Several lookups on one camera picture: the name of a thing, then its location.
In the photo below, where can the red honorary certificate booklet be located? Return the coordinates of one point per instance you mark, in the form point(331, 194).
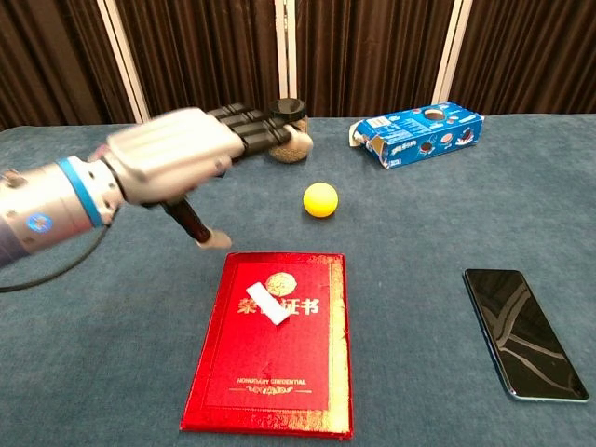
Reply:
point(270, 363)

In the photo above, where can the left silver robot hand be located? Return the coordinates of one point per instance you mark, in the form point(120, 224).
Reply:
point(172, 149)

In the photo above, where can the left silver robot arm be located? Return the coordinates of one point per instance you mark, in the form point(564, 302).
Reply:
point(51, 205)

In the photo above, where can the blue cookie carton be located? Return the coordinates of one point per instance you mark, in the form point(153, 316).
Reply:
point(410, 139)

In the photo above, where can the yellow ball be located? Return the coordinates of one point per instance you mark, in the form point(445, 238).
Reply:
point(321, 200)

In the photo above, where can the black smartphone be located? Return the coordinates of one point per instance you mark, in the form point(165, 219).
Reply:
point(521, 335)

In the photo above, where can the glass grain jar black lid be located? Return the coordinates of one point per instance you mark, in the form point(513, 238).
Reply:
point(286, 109)

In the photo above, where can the white frame post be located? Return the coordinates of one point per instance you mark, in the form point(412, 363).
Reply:
point(123, 60)
point(451, 51)
point(285, 51)

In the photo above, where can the dark brown curtain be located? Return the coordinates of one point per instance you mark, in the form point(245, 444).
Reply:
point(372, 56)

